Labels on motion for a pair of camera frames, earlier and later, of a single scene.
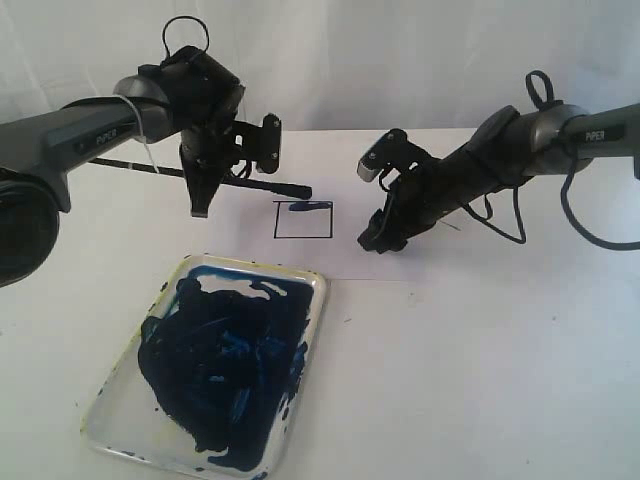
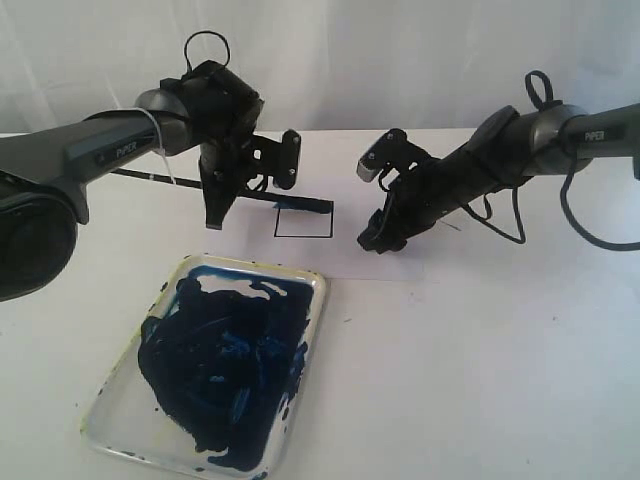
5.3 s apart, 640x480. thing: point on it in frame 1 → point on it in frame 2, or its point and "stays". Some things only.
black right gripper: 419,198 stays
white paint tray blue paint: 209,379 stays
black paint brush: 268,186 → 272,200
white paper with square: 325,225 stays
